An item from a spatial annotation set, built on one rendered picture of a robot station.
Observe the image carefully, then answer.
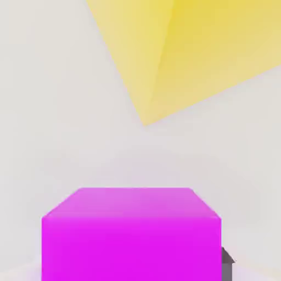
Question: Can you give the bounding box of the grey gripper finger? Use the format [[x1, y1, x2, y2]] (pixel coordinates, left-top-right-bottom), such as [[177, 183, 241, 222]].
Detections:
[[221, 246, 264, 281]]

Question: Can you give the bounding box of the small magenta cube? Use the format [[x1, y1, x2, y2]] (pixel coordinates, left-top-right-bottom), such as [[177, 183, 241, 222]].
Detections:
[[41, 187, 222, 281]]

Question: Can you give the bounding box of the large yellow box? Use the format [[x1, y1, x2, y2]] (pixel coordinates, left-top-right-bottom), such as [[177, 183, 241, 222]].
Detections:
[[85, 0, 281, 127]]

